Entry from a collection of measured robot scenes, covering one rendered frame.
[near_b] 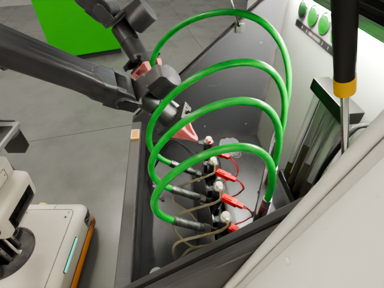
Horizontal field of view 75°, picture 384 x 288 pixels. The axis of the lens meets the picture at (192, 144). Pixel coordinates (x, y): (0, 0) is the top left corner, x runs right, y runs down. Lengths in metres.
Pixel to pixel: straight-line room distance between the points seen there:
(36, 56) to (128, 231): 0.47
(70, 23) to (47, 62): 3.40
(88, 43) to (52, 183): 2.26
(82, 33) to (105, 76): 3.38
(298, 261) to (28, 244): 1.50
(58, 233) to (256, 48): 1.36
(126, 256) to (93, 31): 3.48
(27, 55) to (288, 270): 0.48
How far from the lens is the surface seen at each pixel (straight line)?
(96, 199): 2.04
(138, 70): 0.73
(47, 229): 1.68
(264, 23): 0.61
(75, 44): 3.97
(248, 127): 1.13
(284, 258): 0.36
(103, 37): 3.97
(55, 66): 0.50
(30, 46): 0.49
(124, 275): 0.69
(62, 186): 2.22
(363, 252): 0.28
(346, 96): 0.28
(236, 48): 0.92
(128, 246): 0.71
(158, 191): 0.45
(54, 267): 1.55
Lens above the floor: 1.58
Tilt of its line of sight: 43 degrees down
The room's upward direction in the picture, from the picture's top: straight up
